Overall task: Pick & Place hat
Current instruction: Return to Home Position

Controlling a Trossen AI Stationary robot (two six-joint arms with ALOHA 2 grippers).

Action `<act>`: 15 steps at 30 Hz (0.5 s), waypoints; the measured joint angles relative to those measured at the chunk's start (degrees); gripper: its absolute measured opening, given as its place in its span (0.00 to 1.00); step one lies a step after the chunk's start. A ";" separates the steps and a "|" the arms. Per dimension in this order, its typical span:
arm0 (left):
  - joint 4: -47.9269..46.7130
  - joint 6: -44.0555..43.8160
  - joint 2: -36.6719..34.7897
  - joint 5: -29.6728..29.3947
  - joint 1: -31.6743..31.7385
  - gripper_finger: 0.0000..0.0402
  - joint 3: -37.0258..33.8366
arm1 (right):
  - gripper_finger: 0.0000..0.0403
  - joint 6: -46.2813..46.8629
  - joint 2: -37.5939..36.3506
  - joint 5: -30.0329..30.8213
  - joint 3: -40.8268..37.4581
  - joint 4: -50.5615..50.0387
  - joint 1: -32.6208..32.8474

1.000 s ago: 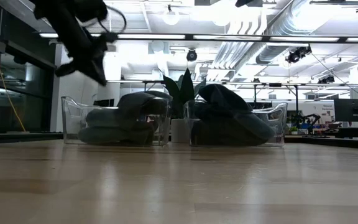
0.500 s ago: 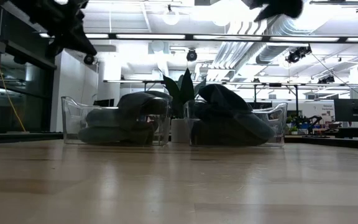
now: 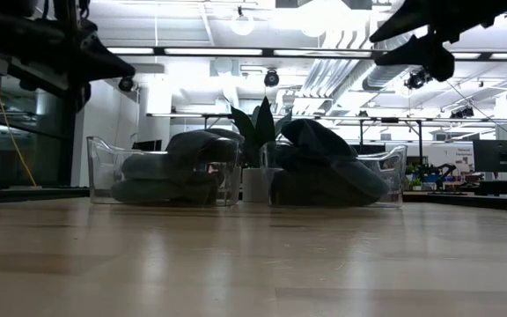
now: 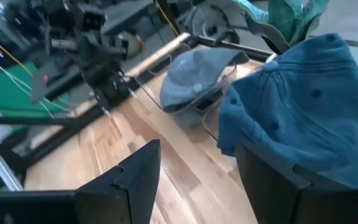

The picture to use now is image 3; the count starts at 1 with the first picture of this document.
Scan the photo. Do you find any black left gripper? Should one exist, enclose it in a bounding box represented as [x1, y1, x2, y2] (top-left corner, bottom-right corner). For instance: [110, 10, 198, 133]
[15, 19, 136, 114]

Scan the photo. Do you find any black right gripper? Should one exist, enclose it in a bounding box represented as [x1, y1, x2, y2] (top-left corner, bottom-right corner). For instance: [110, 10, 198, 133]
[369, 0, 507, 84]

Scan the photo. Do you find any black ceiling spotlight cluster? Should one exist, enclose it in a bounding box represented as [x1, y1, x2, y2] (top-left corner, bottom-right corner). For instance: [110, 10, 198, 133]
[403, 68, 433, 91]

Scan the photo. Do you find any black overhead rig beam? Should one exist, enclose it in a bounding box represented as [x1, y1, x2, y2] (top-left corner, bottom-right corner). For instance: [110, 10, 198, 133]
[106, 46, 507, 62]

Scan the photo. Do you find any small black background monitor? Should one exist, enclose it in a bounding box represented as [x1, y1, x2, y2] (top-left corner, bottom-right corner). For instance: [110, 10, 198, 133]
[132, 139, 163, 152]

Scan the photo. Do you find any black-framed background table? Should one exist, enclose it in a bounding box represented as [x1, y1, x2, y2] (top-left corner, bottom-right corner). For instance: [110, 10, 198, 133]
[145, 112, 507, 153]

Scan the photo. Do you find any clear plastic bin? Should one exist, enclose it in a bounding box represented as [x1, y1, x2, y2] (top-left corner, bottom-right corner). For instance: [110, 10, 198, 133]
[85, 135, 244, 208]
[260, 140, 408, 210]

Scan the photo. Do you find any large black monitor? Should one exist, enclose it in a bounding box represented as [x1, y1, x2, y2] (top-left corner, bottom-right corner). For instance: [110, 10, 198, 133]
[472, 139, 507, 174]

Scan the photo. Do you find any green plant in white pot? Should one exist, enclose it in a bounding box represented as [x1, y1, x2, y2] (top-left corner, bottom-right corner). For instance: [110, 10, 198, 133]
[229, 95, 294, 203]

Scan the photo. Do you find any yellow cable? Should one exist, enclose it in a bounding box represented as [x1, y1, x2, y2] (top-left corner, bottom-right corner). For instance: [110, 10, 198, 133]
[0, 48, 38, 187]

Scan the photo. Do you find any black round ceiling camera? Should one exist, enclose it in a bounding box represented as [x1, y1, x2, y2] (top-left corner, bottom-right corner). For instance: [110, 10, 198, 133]
[263, 69, 281, 88]

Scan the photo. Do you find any black aluminium table frame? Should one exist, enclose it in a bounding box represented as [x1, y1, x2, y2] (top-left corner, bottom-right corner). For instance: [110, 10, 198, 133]
[0, 187, 507, 213]

